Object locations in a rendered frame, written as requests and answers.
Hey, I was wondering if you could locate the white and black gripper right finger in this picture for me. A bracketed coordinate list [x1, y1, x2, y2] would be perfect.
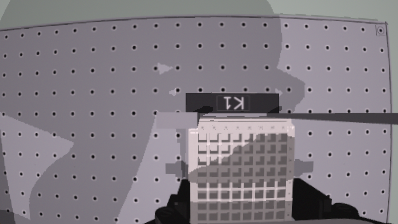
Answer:
[291, 178, 391, 224]

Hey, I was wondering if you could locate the grey perforated base plate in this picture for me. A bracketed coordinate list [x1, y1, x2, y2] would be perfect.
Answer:
[0, 14, 393, 224]

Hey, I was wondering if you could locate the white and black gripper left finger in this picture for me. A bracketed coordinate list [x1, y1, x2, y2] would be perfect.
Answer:
[144, 179, 191, 224]

